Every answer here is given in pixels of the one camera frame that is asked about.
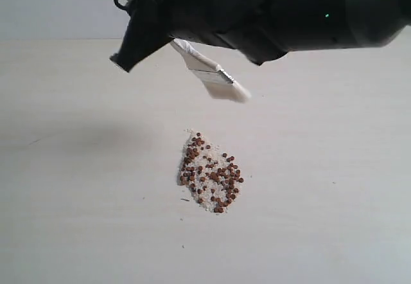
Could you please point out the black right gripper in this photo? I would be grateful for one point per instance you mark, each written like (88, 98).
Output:
(234, 24)

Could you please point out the white paint brush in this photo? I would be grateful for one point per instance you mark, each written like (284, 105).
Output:
(212, 72)

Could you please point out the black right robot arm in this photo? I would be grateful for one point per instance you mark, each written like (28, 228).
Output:
(306, 25)

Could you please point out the brown beans and rice pile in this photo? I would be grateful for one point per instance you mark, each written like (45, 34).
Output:
(209, 176)

